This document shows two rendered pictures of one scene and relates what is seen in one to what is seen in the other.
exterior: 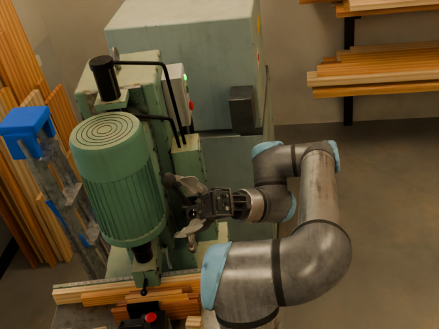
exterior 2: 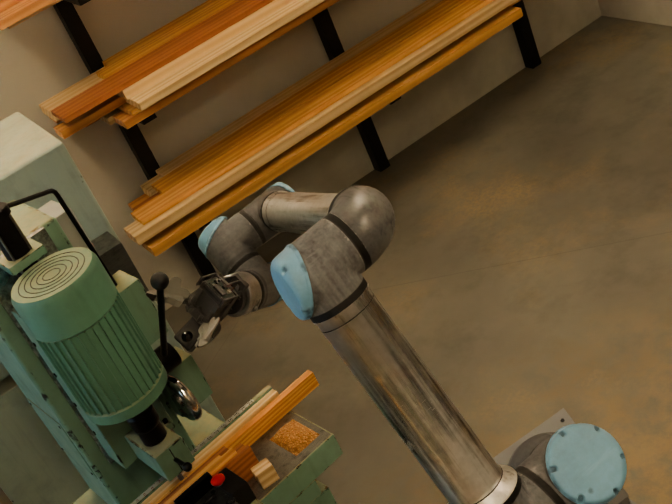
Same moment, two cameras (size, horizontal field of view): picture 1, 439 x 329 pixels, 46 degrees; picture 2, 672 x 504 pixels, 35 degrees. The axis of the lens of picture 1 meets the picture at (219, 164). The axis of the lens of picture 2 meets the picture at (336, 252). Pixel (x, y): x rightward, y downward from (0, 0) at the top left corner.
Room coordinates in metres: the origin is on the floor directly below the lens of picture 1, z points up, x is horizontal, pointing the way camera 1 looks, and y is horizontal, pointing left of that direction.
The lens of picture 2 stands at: (-0.71, 0.78, 2.33)
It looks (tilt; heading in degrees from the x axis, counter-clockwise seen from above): 30 degrees down; 328
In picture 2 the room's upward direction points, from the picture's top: 25 degrees counter-clockwise
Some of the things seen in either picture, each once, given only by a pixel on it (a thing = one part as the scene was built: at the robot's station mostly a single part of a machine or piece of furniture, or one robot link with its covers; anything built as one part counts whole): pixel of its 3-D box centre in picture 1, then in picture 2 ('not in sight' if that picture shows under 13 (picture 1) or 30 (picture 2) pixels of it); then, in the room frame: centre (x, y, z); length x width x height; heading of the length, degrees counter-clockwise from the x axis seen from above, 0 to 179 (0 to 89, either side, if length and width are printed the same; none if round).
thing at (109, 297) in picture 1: (179, 289); (214, 464); (1.05, 0.18, 0.92); 0.60 x 0.02 x 0.04; 86
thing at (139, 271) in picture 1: (149, 262); (161, 449); (1.08, 0.25, 1.03); 0.14 x 0.07 x 0.09; 176
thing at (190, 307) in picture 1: (156, 313); (210, 496); (0.97, 0.25, 0.93); 0.25 x 0.01 x 0.07; 86
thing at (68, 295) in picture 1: (151, 286); (176, 487); (1.08, 0.27, 0.92); 0.60 x 0.02 x 0.05; 86
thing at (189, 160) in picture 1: (189, 163); (131, 310); (1.26, 0.09, 1.23); 0.09 x 0.08 x 0.15; 176
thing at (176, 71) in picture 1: (176, 95); (67, 240); (1.37, 0.09, 1.40); 0.10 x 0.06 x 0.16; 176
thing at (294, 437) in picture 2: not in sight; (292, 434); (0.96, 0.03, 0.91); 0.10 x 0.07 x 0.02; 176
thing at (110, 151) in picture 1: (120, 181); (91, 336); (1.06, 0.25, 1.35); 0.18 x 0.18 x 0.31
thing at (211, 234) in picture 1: (202, 220); (180, 381); (1.23, 0.08, 1.02); 0.09 x 0.07 x 0.12; 86
